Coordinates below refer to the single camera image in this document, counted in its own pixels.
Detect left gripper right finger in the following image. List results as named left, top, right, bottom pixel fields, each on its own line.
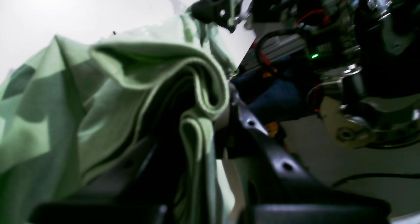
left=215, top=86, right=390, bottom=224

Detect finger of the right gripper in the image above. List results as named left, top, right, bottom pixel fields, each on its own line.
left=191, top=0, right=246, bottom=32

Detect light green T-shirt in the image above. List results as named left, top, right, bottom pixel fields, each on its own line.
left=1, top=13, right=238, bottom=224

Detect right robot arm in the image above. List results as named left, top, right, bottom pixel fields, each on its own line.
left=191, top=0, right=419, bottom=150

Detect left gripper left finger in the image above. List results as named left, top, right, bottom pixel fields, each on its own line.
left=30, top=135, right=186, bottom=224

